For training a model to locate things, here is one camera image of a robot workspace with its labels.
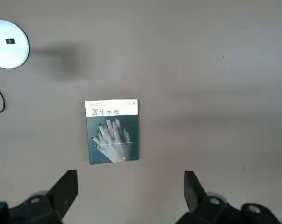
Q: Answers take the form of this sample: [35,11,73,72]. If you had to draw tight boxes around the dark book with hand print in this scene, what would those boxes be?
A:
[84,98,141,165]

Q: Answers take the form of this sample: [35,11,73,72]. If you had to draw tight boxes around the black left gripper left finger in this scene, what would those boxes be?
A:
[0,169,79,224]

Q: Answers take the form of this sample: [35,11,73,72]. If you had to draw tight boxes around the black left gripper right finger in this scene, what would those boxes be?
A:
[175,170,282,224]

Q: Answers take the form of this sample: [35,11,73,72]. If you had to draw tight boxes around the white desk lamp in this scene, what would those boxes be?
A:
[0,20,30,70]

